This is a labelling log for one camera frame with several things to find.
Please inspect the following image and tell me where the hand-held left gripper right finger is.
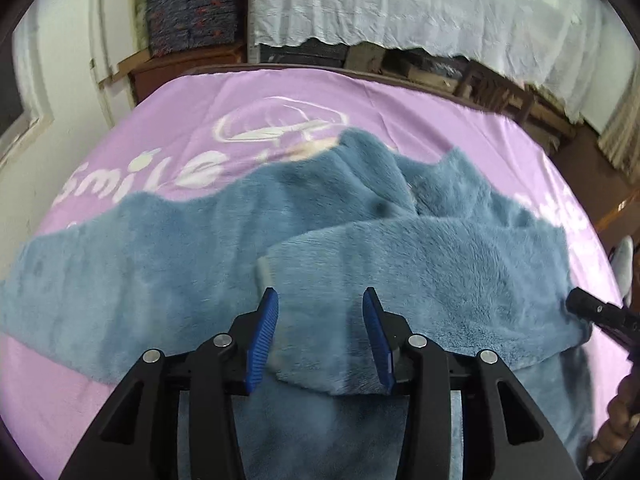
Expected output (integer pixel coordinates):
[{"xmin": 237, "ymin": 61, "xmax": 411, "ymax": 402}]
[{"xmin": 362, "ymin": 287, "xmax": 586, "ymax": 480}]

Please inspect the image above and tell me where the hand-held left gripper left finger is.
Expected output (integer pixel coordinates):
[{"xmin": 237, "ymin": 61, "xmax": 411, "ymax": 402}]
[{"xmin": 59, "ymin": 287, "xmax": 279, "ymax": 480}]

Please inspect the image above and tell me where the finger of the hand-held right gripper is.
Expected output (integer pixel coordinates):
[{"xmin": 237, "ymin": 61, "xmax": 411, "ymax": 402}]
[{"xmin": 566, "ymin": 287, "xmax": 640, "ymax": 356}]

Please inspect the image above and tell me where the blue fleece garment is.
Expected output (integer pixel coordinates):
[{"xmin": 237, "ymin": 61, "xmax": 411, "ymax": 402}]
[{"xmin": 0, "ymin": 127, "xmax": 596, "ymax": 480}]

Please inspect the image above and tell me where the person's right hand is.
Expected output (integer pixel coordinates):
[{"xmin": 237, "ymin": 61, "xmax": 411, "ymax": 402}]
[{"xmin": 587, "ymin": 365, "xmax": 640, "ymax": 466}]

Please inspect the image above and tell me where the pale grey blue object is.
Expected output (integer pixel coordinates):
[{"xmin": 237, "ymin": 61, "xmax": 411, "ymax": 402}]
[{"xmin": 612, "ymin": 236, "xmax": 635, "ymax": 303}]

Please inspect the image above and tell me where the checked curtain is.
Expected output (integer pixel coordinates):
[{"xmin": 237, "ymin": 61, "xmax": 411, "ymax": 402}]
[{"xmin": 599, "ymin": 92, "xmax": 640, "ymax": 183}]

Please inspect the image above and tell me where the brown woven furniture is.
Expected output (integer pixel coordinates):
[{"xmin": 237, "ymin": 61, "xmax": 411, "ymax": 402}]
[{"xmin": 520, "ymin": 100, "xmax": 578, "ymax": 155}]

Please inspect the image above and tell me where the purple printed cloth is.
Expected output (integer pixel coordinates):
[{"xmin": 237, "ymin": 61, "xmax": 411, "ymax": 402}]
[{"xmin": 0, "ymin": 72, "xmax": 632, "ymax": 461}]

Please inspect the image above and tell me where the dark wooden chair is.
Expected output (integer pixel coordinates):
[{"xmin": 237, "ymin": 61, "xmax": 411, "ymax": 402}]
[{"xmin": 452, "ymin": 60, "xmax": 536, "ymax": 123}]

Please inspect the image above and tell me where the brown wooden cabinet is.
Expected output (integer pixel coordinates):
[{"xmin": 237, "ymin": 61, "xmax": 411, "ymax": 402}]
[{"xmin": 127, "ymin": 45, "xmax": 247, "ymax": 107}]

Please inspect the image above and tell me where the white lace cloth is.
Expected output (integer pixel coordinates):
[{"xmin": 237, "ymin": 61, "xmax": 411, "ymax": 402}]
[{"xmin": 247, "ymin": 0, "xmax": 608, "ymax": 126}]

